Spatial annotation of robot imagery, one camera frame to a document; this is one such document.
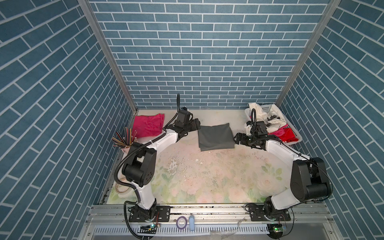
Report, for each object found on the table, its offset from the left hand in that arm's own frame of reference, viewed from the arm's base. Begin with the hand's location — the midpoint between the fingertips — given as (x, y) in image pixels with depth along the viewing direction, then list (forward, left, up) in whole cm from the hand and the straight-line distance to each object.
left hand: (196, 123), depth 93 cm
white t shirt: (+5, -53, -3) cm, 53 cm away
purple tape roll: (-53, +9, -15) cm, 55 cm away
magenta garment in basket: (-5, -54, -4) cm, 54 cm away
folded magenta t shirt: (+9, +34, -13) cm, 38 cm away
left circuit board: (-53, +23, -17) cm, 60 cm away
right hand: (-8, -26, -5) cm, 28 cm away
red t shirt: (-7, -60, -5) cm, 60 cm away
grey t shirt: (-2, -15, -13) cm, 20 cm away
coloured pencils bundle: (-9, +44, -7) cm, 45 cm away
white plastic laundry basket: (+19, -53, -6) cm, 57 cm away
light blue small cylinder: (-51, +3, -11) cm, 53 cm away
